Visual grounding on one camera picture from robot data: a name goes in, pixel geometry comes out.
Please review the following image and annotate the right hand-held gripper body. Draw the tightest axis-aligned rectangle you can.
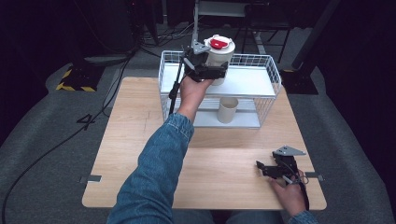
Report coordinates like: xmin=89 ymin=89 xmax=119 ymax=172
xmin=264 ymin=145 xmax=310 ymax=187

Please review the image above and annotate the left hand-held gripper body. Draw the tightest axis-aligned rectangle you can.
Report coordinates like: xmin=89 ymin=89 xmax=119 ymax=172
xmin=181 ymin=38 xmax=219 ymax=83

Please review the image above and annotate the white cup with red lid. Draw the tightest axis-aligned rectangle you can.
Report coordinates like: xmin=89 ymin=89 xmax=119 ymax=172
xmin=204 ymin=34 xmax=236 ymax=87

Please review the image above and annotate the white wire shelf rack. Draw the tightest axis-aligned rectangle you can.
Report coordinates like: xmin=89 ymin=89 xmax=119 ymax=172
xmin=158 ymin=49 xmax=283 ymax=130

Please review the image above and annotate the person's right hand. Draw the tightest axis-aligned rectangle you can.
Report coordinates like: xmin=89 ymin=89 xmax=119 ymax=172
xmin=269 ymin=169 xmax=308 ymax=217

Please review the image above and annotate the person's left hand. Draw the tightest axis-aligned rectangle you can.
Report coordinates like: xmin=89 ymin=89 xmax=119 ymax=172
xmin=176 ymin=76 xmax=217 ymax=123

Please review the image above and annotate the person's right leg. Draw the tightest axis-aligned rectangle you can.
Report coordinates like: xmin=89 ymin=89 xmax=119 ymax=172
xmin=225 ymin=210 xmax=285 ymax=224

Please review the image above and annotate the person's leg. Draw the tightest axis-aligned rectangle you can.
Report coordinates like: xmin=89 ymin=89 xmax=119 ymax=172
xmin=172 ymin=208 xmax=217 ymax=224
xmin=225 ymin=210 xmax=285 ymax=224

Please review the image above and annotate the black chair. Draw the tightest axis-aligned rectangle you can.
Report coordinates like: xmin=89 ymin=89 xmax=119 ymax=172
xmin=233 ymin=2 xmax=294 ymax=63

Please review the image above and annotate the black stand with slanted pole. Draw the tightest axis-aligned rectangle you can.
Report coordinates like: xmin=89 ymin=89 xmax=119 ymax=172
xmin=279 ymin=0 xmax=342 ymax=95

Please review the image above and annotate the person's left leg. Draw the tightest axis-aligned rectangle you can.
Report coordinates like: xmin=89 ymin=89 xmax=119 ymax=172
xmin=172 ymin=208 xmax=217 ymax=224

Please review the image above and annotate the grey flat stand base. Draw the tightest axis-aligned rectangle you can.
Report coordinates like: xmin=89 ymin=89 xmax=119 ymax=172
xmin=83 ymin=53 xmax=133 ymax=65

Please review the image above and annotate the yellow black striped stand base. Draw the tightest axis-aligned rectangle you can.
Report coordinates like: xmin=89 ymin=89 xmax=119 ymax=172
xmin=55 ymin=63 xmax=106 ymax=93

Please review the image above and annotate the grey metal table bracket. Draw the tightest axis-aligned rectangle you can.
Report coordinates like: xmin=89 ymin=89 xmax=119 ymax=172
xmin=304 ymin=171 xmax=325 ymax=182
xmin=78 ymin=175 xmax=103 ymax=184

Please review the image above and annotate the right hand-held gripper black cable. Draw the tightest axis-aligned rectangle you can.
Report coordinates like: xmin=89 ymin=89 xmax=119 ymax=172
xmin=289 ymin=162 xmax=311 ymax=212

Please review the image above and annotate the hand-held gripper black cable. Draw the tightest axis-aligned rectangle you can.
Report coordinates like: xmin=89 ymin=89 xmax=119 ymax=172
xmin=167 ymin=57 xmax=185 ymax=116
xmin=289 ymin=162 xmax=311 ymax=212

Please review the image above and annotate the left hand-held gripper black cable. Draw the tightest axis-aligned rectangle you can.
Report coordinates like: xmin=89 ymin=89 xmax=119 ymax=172
xmin=167 ymin=57 xmax=185 ymax=116

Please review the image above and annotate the white desk frame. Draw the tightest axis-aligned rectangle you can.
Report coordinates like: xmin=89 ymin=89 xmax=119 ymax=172
xmin=190 ymin=0 xmax=267 ymax=55

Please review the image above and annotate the bundle of floor cables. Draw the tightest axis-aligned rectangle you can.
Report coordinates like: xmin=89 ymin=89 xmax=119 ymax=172
xmin=136 ymin=21 xmax=196 ymax=49

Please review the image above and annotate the long black floor cable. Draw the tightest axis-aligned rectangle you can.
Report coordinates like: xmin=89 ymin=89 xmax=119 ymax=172
xmin=0 ymin=49 xmax=135 ymax=224

